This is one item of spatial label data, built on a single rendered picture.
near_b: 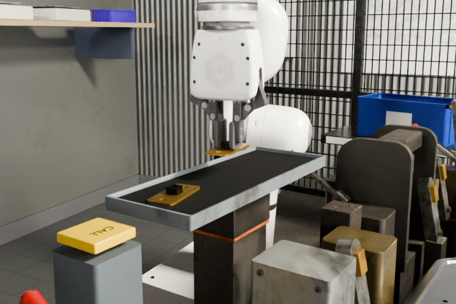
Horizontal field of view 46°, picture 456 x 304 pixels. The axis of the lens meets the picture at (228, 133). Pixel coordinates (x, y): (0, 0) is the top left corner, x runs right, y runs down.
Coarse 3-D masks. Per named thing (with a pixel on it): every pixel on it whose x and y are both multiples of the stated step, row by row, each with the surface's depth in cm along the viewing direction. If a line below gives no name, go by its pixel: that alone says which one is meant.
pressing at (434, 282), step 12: (432, 264) 86; (444, 264) 87; (432, 276) 82; (444, 276) 83; (420, 288) 78; (432, 288) 79; (444, 288) 79; (408, 300) 75; (420, 300) 75; (432, 300) 75; (444, 300) 76
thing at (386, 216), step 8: (368, 208) 90; (376, 208) 90; (384, 208) 90; (368, 216) 86; (376, 216) 86; (384, 216) 86; (392, 216) 88; (368, 224) 85; (376, 224) 85; (384, 224) 85; (392, 224) 88; (376, 232) 85; (384, 232) 85; (392, 232) 89
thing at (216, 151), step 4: (228, 140) 80; (224, 144) 79; (228, 144) 79; (244, 144) 82; (248, 144) 82; (216, 148) 79; (220, 148) 79; (224, 148) 79; (228, 148) 79; (236, 148) 79; (240, 148) 79; (244, 148) 81; (208, 152) 77; (212, 152) 77; (216, 152) 77; (220, 152) 78; (224, 152) 77; (228, 152) 77; (232, 152) 77; (236, 152) 78; (224, 156) 75
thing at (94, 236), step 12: (72, 228) 58; (84, 228) 58; (96, 228) 58; (108, 228) 58; (120, 228) 58; (132, 228) 59; (60, 240) 57; (72, 240) 56; (84, 240) 55; (96, 240) 55; (108, 240) 56; (120, 240) 57; (96, 252) 54
